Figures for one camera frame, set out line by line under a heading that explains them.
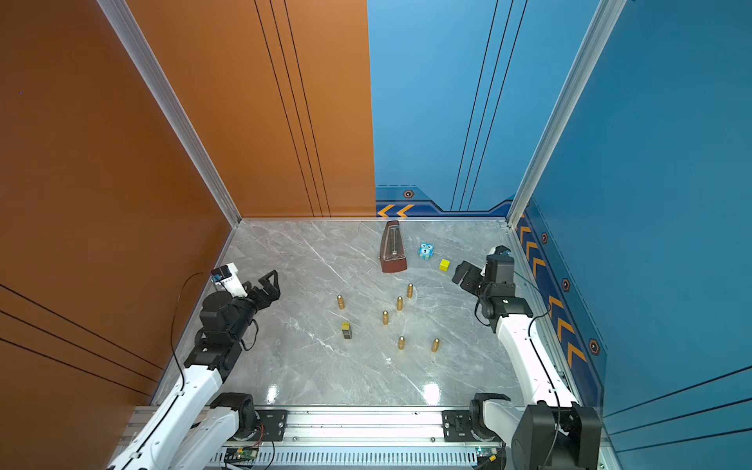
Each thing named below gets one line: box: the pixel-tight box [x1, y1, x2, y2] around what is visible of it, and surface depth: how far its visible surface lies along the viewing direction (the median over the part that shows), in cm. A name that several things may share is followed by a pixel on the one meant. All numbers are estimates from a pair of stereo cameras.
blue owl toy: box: [418, 241, 435, 261], surface depth 111 cm
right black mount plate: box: [441, 410, 477, 442], surface depth 74 cm
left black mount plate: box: [255, 409, 289, 442], surface depth 75 cm
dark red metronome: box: [379, 220, 408, 274], surface depth 100 cm
